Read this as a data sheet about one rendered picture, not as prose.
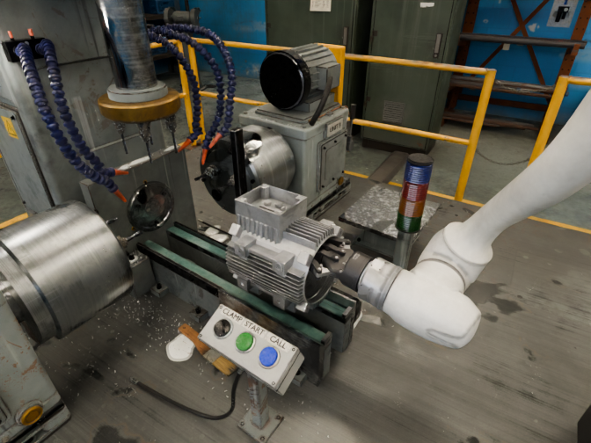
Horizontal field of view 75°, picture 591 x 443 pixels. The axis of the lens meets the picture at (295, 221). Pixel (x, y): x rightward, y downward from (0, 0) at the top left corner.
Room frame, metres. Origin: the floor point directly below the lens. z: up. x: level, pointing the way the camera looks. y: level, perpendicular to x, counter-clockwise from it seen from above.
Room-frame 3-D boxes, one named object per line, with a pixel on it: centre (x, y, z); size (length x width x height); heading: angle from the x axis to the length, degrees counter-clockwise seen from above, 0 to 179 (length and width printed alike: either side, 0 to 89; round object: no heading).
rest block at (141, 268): (0.84, 0.45, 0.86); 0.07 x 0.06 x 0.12; 145
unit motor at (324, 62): (1.39, -0.06, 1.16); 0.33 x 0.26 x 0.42; 145
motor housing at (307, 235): (0.69, 0.02, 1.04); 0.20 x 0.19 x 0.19; 55
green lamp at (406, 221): (0.82, -0.29, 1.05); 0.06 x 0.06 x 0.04
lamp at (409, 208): (0.82, -0.29, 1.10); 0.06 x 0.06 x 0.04
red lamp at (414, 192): (0.82, -0.29, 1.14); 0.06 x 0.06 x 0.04
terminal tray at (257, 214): (0.72, 0.05, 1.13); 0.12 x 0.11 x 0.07; 55
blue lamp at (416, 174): (0.82, -0.29, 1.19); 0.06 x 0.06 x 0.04
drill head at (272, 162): (1.16, 0.14, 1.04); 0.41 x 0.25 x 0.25; 145
